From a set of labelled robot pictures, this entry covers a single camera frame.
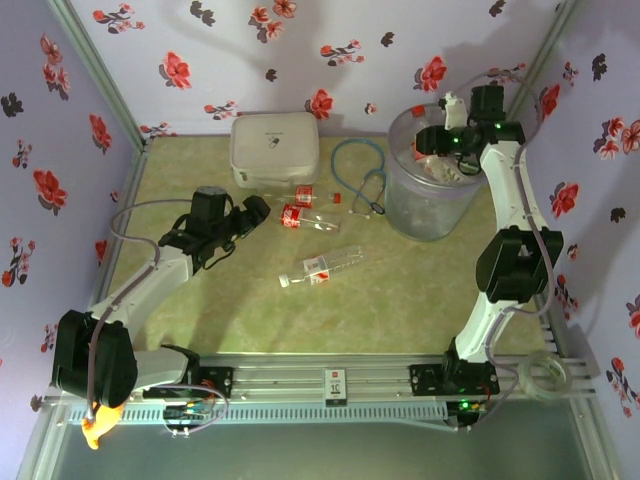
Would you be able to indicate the clear cola bottle red label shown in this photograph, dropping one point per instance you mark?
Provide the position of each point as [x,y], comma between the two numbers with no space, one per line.
[291,217]
[303,196]

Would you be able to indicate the clear bottle red white label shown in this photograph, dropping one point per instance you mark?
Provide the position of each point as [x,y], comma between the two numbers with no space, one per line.
[317,270]

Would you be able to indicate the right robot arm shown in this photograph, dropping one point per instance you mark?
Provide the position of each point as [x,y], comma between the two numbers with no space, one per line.
[505,190]

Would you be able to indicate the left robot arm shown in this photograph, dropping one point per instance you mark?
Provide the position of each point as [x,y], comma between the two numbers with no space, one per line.
[145,285]

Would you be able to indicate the clear plastic bin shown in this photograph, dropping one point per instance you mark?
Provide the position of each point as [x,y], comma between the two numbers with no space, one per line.
[425,215]

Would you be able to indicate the white zippered pouch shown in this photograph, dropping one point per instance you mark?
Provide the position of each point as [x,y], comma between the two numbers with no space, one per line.
[275,135]

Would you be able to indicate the teal stethoscope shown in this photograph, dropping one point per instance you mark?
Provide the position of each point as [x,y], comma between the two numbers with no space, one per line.
[378,208]

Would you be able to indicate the controller circuit board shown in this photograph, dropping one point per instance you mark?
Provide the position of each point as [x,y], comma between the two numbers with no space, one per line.
[187,412]
[467,406]

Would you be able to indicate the orange shark plush toy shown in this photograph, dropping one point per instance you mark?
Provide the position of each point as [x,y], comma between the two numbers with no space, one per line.
[100,430]

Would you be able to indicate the clear tape roll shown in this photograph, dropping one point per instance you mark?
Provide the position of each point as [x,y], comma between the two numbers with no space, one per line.
[523,375]

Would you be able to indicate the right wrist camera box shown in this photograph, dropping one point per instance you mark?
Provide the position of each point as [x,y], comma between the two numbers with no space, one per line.
[454,107]

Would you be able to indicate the aluminium frame post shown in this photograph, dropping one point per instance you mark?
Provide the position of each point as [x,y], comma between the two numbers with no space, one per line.
[550,40]
[102,75]
[592,440]
[42,445]

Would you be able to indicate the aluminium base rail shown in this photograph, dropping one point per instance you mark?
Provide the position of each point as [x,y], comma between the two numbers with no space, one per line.
[285,380]

